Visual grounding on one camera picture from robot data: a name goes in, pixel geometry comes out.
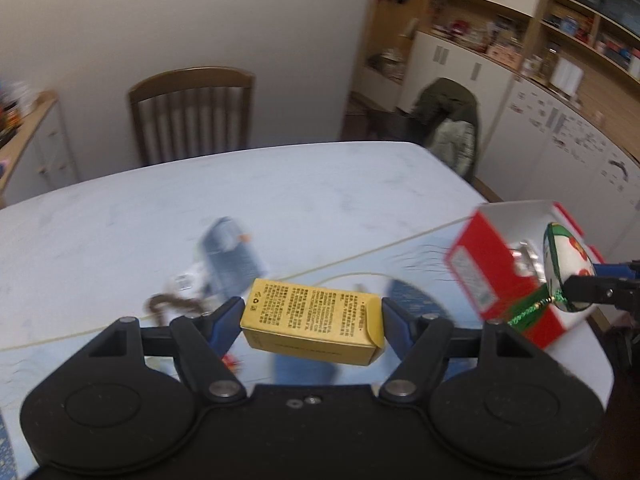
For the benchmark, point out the red white cardboard box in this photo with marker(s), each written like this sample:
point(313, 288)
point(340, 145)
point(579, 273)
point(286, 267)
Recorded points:
point(481, 261)

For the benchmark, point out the blue white snack pouch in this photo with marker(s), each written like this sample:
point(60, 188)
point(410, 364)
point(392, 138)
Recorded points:
point(230, 262)

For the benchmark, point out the orange plush horse keychain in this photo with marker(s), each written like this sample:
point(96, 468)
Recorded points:
point(232, 363)

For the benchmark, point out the white sideboard cabinet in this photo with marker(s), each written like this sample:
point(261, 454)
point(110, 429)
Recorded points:
point(38, 159)

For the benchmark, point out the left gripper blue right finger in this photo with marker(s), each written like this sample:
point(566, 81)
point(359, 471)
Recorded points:
point(421, 344)

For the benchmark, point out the brown hair scrunchie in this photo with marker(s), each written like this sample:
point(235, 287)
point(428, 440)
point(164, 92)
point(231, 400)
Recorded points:
point(158, 304)

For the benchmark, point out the silver foil snack packet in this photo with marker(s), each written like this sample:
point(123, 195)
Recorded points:
point(526, 262)

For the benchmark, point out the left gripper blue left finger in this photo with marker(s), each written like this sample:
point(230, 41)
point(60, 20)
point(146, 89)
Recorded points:
point(201, 344)

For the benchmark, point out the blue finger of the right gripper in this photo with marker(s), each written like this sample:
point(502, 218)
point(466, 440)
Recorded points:
point(613, 284)

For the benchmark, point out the brown wooden chair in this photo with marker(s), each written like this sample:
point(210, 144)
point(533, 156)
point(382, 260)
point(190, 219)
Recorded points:
point(192, 112)

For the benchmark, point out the green jacket on chair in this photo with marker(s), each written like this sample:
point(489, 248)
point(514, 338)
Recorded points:
point(449, 117)

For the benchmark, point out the white wall cabinet unit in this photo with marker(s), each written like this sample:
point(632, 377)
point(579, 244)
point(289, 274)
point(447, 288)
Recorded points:
point(555, 119)

